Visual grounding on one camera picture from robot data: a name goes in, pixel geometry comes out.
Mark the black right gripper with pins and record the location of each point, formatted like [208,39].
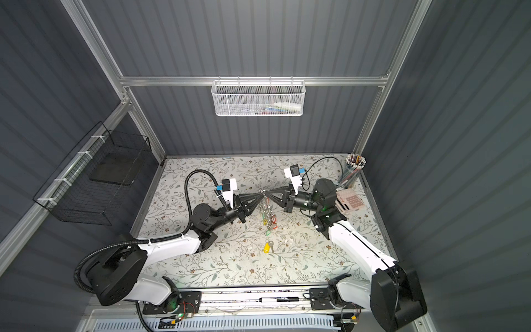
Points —
[286,192]

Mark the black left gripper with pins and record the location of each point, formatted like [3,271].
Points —
[240,209]

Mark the large metal keyring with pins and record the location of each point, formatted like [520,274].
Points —
[269,218]

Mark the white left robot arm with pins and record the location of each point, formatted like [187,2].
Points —
[115,272]

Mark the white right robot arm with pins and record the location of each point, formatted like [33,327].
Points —
[392,292]

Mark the yellow tagged key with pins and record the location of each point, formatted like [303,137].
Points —
[268,248]

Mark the pink calculator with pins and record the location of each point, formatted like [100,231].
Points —
[348,200]

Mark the clear pencil cup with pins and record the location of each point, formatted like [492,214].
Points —
[354,165]

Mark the white glue bottle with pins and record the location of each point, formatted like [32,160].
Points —
[290,107]

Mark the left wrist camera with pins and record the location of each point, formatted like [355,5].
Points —
[227,190]

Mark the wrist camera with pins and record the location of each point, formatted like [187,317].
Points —
[227,190]
[295,173]

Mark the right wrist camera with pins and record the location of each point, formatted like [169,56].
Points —
[295,173]

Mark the white wire mesh basket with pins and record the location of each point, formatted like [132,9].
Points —
[256,100]

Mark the white slotted cable duct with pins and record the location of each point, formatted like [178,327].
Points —
[303,322]

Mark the black wire basket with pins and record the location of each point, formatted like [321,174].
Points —
[93,186]

